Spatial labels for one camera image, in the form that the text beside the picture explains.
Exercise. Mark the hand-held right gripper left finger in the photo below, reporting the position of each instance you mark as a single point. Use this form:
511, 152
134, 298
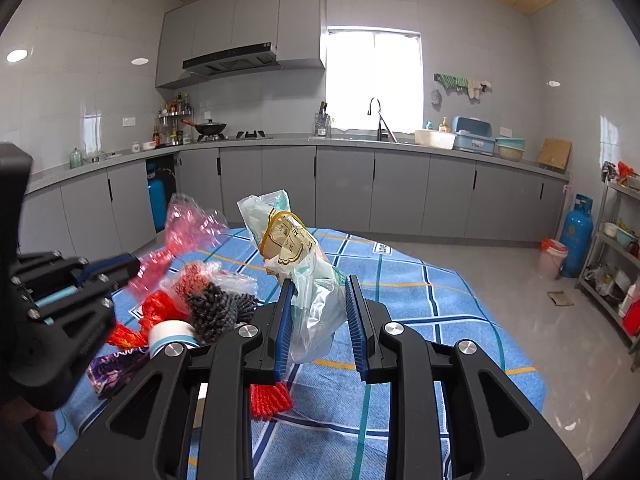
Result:
281, 332

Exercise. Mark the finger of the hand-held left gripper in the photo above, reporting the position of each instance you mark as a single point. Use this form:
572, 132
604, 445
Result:
75, 340
116, 265

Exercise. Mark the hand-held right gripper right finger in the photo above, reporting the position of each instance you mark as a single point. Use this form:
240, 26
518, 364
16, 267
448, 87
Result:
358, 332

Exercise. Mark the red plastic bag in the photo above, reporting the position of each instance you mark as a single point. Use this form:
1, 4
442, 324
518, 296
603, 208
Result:
160, 310

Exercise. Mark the red net piece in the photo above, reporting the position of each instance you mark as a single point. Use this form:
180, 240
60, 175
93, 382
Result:
270, 400

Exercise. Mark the grey chenille cloth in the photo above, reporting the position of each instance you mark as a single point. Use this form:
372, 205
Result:
215, 312

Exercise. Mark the pink transparent plastic bag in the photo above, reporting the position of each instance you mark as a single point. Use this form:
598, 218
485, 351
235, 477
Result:
190, 230

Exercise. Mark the white paper cup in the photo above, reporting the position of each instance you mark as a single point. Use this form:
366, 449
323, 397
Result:
172, 332

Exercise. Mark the purple wrapper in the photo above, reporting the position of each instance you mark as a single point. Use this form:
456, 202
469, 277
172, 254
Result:
112, 370

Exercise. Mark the blue plaid tablecloth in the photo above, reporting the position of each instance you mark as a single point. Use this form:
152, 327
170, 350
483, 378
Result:
425, 310

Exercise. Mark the green glass jar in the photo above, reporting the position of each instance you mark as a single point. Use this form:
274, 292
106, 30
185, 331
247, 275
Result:
75, 159

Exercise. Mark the clear bag with red mesh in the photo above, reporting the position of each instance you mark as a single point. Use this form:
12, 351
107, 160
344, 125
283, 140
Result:
192, 275

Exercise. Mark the blue cylinder under counter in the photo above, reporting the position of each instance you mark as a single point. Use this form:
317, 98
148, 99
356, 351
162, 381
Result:
157, 200

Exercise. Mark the grey lower cabinets with counter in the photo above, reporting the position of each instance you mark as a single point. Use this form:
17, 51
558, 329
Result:
340, 185

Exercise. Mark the spice rack with bottles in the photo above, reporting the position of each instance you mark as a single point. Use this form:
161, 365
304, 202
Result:
172, 120

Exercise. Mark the black wok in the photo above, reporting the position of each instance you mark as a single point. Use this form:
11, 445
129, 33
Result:
210, 127

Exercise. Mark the gas stove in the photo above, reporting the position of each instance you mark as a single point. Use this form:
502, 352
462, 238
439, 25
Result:
252, 135

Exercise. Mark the cardboard piece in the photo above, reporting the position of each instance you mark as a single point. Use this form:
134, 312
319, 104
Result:
561, 298

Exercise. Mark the white plastic basin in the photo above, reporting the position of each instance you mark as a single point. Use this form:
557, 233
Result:
434, 139

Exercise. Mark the red and white bucket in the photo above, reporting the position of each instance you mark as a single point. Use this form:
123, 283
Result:
552, 257

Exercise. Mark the knife holder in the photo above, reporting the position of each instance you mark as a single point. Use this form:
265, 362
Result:
322, 125

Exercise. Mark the black kitchen faucet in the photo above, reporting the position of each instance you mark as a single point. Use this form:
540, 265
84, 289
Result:
380, 122

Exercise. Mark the soap bottle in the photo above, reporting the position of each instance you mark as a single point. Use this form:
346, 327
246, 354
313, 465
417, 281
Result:
443, 125

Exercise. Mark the blue dish box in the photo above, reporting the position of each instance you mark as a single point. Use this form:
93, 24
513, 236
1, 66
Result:
472, 135

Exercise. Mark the black range hood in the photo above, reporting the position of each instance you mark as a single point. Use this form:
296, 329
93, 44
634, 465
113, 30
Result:
230, 60

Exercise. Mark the large blue gas cylinder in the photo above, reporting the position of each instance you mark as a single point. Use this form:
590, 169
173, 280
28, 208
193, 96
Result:
576, 240

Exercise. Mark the stacked green basins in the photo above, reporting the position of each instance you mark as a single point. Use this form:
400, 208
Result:
510, 149

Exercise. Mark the hanging scrubber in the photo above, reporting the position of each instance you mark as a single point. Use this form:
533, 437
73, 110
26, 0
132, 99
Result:
436, 97

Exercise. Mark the bright window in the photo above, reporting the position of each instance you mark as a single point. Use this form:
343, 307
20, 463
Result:
372, 80

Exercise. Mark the metal storage rack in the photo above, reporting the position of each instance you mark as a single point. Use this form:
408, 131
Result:
612, 260

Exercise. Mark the wooden cutting board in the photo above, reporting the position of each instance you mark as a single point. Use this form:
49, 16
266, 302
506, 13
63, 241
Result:
555, 154

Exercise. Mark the hanging cloths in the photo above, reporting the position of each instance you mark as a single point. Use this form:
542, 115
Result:
462, 82

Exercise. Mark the grey upper cabinets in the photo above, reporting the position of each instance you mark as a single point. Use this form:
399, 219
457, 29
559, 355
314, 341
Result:
250, 15

